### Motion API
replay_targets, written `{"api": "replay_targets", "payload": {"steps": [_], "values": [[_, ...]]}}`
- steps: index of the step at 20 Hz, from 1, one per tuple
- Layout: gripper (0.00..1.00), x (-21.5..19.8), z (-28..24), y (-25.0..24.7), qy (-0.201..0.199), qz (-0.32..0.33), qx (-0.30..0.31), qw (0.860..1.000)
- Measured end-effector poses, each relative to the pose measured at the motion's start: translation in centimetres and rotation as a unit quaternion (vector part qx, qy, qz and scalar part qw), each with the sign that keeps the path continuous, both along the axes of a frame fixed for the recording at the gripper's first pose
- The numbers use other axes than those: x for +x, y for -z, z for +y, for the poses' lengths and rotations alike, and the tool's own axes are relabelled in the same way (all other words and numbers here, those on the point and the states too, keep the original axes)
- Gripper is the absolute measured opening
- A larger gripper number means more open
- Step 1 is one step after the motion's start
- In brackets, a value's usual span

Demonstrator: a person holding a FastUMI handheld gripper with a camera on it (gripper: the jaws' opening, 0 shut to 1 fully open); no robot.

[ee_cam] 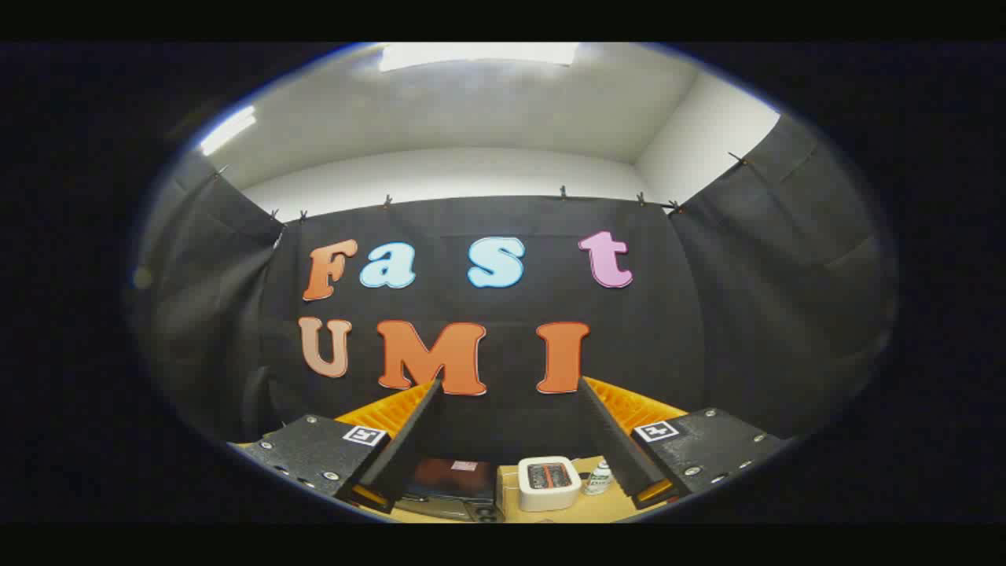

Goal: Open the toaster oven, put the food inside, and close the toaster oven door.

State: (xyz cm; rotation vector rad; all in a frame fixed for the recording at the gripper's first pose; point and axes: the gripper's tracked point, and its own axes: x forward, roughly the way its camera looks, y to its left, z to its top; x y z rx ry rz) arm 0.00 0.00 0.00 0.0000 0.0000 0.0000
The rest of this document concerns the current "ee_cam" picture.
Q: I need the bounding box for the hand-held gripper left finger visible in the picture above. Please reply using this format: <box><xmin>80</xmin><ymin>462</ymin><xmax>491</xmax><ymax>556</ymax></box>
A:
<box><xmin>228</xmin><ymin>379</ymin><xmax>443</xmax><ymax>516</ymax></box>

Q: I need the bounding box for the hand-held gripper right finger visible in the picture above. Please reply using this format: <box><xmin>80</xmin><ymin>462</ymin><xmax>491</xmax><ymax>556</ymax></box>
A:
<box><xmin>578</xmin><ymin>376</ymin><xmax>787</xmax><ymax>510</ymax></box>

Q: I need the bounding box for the black toaster oven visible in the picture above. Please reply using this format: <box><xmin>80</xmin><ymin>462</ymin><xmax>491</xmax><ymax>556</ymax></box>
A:
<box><xmin>395</xmin><ymin>458</ymin><xmax>508</xmax><ymax>524</ymax></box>

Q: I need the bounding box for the white pop-up toaster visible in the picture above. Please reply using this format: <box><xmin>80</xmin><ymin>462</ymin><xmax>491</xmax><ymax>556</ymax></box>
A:
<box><xmin>517</xmin><ymin>456</ymin><xmax>582</xmax><ymax>513</ymax></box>

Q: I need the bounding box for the row of cloth clips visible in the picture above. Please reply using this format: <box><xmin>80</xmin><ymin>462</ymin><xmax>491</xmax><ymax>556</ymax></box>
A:
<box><xmin>212</xmin><ymin>149</ymin><xmax>751</xmax><ymax>225</ymax></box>

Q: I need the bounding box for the narrow ceiling light panel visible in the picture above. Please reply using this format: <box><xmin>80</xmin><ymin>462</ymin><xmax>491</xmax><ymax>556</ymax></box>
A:
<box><xmin>198</xmin><ymin>106</ymin><xmax>258</xmax><ymax>156</ymax></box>

